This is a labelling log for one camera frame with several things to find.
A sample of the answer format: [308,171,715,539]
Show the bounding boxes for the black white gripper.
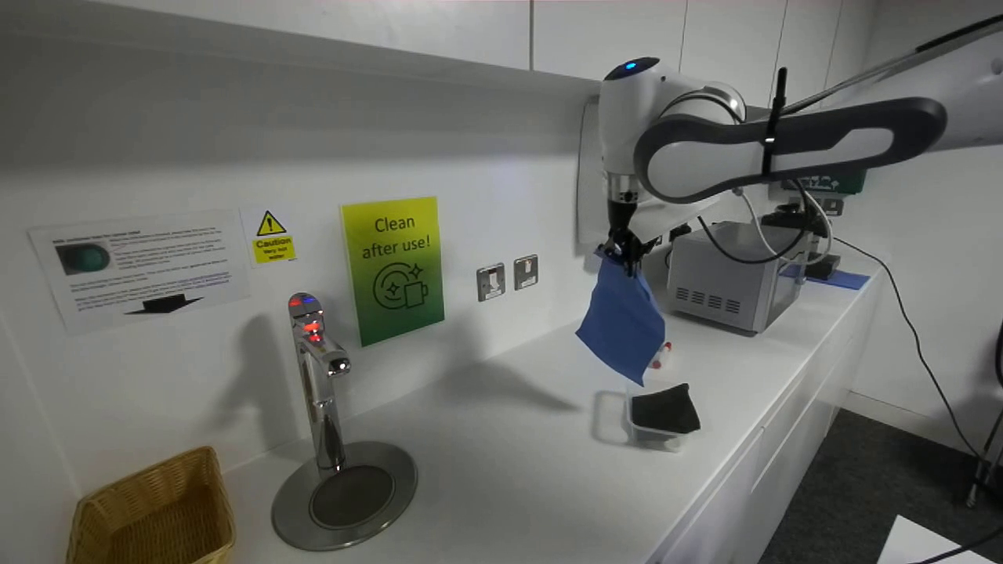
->
[609,175,651,262]

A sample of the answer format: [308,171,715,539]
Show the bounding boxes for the blue paper towel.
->
[576,256,666,382]

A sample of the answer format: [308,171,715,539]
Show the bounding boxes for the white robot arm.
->
[599,15,1003,265]

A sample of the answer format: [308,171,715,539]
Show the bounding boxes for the stainless steel microwave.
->
[669,223,815,334]

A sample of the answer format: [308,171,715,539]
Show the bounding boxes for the clear plastic lidded container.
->
[643,341,676,378]

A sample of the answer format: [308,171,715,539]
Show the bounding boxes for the green clean after use sign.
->
[342,197,444,344]

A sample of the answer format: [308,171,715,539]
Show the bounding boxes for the chrome hot water tap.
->
[290,291,352,473]

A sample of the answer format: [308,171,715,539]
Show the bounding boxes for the yellow warning sticker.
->
[252,209,298,262]

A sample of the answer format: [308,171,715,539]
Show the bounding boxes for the round metal drain tray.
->
[271,443,422,552]

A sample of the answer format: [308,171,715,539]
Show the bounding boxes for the upper white cabinets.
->
[104,0,879,103]

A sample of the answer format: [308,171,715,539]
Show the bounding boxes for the white instruction notice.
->
[28,209,247,331]

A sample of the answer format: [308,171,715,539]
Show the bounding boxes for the wicker basket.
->
[67,445,234,564]

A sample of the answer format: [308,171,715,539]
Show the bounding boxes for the right wall switch plate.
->
[516,252,539,291]

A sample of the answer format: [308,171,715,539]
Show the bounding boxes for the wall switch plate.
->
[516,252,539,291]
[476,262,504,299]

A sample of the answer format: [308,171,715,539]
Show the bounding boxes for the left wall switch plate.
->
[476,262,504,299]

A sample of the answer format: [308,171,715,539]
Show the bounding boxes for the black cable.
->
[831,235,1003,473]

